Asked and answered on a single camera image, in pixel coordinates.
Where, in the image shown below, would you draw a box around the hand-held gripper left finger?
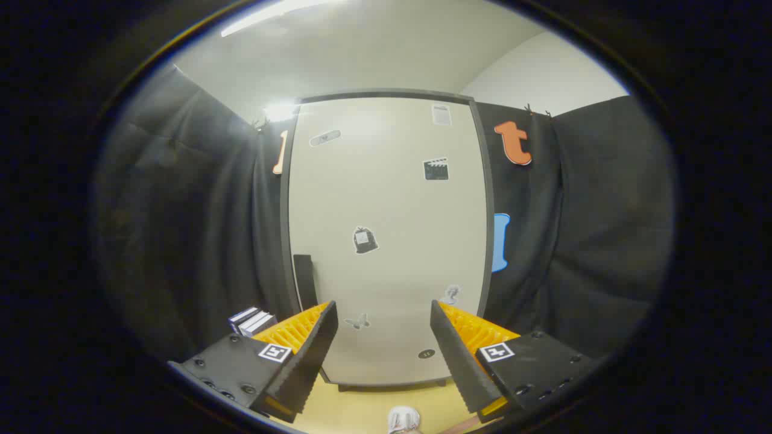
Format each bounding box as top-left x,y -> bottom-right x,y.
168,300 -> 339,424

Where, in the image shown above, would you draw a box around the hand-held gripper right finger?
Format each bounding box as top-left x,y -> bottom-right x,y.
430,300 -> 604,423

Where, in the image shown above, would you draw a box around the white and blue books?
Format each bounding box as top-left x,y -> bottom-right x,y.
228,306 -> 278,337

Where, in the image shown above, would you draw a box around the white textured object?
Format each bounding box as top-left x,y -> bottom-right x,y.
387,406 -> 421,434

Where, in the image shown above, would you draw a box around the black backdrop cloth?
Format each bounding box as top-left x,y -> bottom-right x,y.
93,63 -> 675,362

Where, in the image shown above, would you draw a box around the ceiling light strip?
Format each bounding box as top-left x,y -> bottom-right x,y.
220,0 -> 347,38

